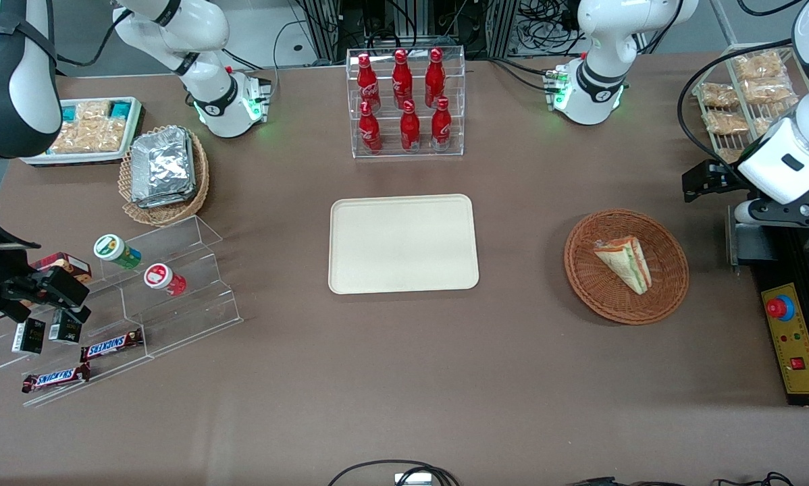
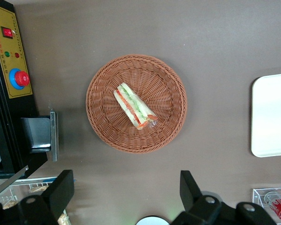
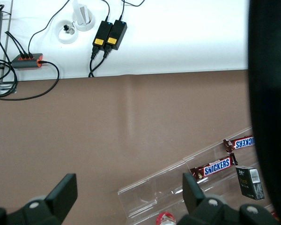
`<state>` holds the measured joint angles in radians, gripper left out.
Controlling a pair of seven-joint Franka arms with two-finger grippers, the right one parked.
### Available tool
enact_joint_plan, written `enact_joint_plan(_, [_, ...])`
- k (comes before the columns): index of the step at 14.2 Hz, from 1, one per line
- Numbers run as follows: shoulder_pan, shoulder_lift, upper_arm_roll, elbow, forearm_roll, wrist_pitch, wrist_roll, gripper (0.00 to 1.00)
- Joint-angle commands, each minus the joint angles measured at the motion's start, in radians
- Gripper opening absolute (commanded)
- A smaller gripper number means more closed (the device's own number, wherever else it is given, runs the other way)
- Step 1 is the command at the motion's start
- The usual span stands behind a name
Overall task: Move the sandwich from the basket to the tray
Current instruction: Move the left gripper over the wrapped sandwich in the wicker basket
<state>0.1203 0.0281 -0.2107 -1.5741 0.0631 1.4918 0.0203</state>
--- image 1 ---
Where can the red emergency stop button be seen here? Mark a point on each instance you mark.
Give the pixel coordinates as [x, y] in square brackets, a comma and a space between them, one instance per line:
[779, 308]

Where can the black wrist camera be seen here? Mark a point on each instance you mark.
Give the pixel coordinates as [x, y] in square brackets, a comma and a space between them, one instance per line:
[705, 179]
[60, 285]

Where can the black machine yellow control panel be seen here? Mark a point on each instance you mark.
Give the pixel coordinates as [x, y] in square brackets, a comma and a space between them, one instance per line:
[793, 344]

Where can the green bottle white cap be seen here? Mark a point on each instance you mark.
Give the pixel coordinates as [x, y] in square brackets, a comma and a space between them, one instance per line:
[116, 251]

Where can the silver foil pack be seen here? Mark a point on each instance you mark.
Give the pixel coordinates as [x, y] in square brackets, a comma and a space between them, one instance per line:
[163, 165]

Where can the clear acrylic stepped stand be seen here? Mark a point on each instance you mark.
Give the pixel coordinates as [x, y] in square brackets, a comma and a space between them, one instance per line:
[188, 310]

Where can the round brown wicker basket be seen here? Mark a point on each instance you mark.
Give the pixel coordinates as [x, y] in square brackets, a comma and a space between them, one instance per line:
[654, 297]

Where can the oval tan wicker basket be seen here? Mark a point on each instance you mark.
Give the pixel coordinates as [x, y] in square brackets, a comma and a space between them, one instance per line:
[161, 214]

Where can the small black box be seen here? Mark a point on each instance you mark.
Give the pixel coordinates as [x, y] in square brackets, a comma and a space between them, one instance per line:
[65, 329]
[29, 335]

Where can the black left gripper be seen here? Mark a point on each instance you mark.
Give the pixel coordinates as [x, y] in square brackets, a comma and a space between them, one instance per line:
[724, 177]

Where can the white snack tray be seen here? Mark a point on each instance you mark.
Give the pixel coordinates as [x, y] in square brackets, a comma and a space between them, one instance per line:
[73, 158]

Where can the triangular sandwich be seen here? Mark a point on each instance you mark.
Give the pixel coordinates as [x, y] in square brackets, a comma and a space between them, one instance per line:
[624, 260]

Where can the clear cracker pack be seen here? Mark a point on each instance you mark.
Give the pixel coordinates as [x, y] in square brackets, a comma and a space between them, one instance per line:
[94, 110]
[73, 138]
[112, 133]

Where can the teal snack pack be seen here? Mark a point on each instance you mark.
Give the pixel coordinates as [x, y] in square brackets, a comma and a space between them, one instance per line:
[119, 109]
[71, 112]

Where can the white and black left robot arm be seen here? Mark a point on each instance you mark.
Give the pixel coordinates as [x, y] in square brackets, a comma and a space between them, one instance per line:
[600, 61]

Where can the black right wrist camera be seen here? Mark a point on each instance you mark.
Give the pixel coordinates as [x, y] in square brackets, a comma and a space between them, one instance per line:
[60, 285]

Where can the clear bagged pastry pack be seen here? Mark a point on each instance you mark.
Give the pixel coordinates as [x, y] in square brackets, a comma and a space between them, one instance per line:
[718, 94]
[769, 91]
[762, 125]
[725, 121]
[728, 155]
[759, 65]

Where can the clear acrylic bottle rack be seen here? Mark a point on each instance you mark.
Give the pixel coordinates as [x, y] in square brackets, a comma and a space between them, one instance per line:
[406, 152]

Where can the aluminium frame post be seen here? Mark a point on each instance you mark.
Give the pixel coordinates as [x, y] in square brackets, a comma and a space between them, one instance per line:
[323, 30]
[496, 27]

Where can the cream rectangular tray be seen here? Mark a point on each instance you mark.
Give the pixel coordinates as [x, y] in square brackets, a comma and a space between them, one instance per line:
[403, 244]

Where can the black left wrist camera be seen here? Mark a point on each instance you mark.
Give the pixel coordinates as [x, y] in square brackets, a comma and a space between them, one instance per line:
[705, 179]

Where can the red bottle white cap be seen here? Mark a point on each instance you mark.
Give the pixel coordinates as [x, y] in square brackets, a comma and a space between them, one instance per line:
[165, 278]

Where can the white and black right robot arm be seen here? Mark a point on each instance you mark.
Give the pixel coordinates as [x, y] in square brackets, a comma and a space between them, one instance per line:
[13, 88]

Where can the Snickers chocolate bar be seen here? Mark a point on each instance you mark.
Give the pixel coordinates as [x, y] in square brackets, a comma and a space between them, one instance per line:
[111, 345]
[55, 378]

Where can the red cola bottle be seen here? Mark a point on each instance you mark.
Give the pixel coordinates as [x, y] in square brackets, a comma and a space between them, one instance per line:
[410, 127]
[441, 123]
[367, 79]
[369, 127]
[435, 74]
[402, 75]

